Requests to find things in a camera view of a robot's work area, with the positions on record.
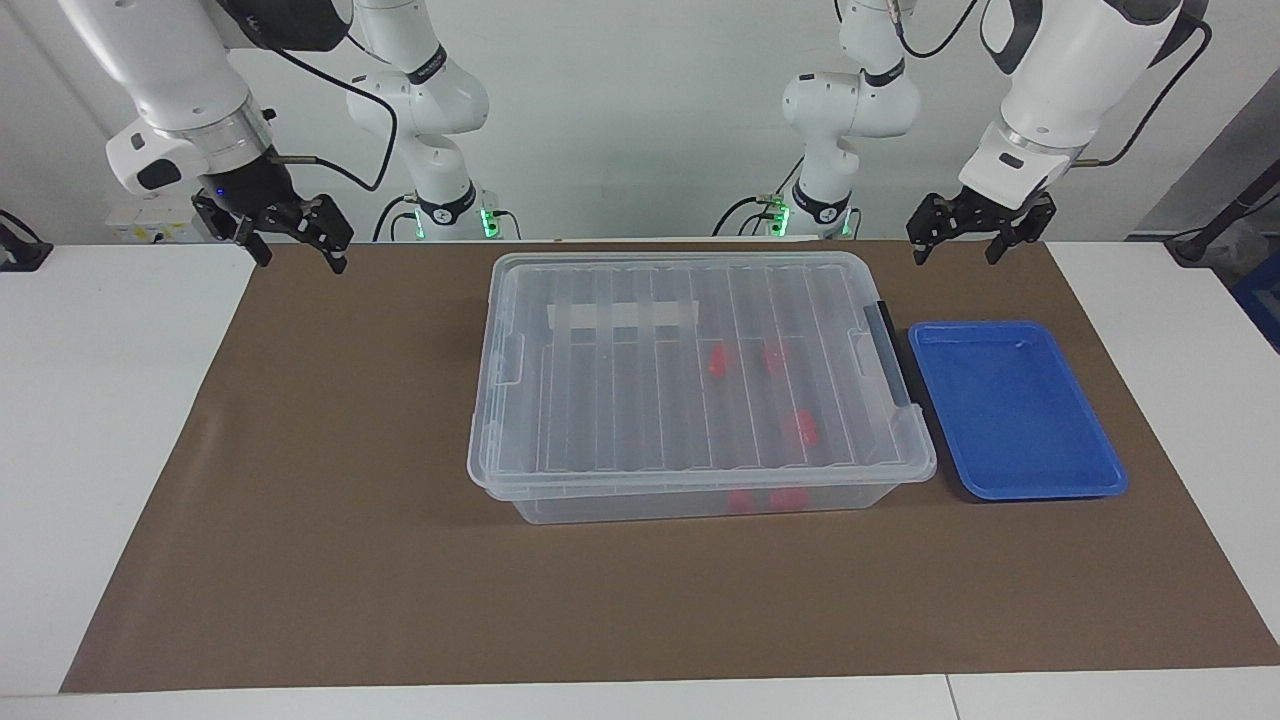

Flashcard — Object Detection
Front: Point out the black pole stand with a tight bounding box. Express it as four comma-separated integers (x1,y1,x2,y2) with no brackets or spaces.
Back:
1165,160,1280,266

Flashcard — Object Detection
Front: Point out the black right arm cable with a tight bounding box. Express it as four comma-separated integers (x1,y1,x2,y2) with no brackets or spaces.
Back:
262,30,399,193

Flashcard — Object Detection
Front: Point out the white power strip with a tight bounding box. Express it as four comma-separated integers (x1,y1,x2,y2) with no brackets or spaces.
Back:
105,195,216,244

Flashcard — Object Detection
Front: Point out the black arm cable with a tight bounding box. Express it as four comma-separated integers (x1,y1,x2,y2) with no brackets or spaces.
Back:
893,0,1214,169
262,30,399,193

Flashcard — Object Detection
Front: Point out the clear ribbed plastic lid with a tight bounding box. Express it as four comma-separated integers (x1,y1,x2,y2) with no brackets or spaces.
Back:
468,250,938,501

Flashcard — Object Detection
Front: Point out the blue crate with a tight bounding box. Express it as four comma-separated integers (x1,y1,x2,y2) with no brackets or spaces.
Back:
1232,250,1280,353

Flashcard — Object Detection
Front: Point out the black base cable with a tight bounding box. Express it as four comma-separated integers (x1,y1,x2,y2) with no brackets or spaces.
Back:
372,193,419,243
712,195,776,238

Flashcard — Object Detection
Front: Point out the black clamp mount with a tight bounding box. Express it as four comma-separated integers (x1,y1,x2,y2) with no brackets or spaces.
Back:
0,208,53,273

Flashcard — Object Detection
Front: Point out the clear plastic storage box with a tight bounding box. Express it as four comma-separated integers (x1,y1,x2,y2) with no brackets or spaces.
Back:
468,250,938,526

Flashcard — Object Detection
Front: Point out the brown table mat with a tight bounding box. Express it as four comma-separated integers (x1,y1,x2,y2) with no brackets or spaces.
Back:
60,240,1280,693

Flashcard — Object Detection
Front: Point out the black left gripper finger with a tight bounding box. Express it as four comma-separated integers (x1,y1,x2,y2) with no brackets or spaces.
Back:
906,193,966,266
985,195,1058,266

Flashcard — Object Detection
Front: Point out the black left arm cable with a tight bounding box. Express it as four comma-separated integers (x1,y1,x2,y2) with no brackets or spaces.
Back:
893,0,1214,169

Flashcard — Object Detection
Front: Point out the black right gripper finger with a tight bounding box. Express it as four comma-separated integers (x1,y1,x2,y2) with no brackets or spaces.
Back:
290,195,356,274
192,190,273,269

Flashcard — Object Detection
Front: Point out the blue plastic tray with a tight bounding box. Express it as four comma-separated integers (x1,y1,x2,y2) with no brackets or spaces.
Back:
907,320,1130,501

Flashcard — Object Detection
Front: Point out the white label strip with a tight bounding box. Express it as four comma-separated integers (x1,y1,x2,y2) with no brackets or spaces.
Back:
548,300,698,331

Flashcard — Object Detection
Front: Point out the grey partition panel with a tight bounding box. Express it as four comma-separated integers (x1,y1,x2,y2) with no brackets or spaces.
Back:
1140,95,1280,241

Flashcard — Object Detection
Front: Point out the black box latch handle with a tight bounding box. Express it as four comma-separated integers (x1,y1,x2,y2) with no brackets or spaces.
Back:
865,300,916,409

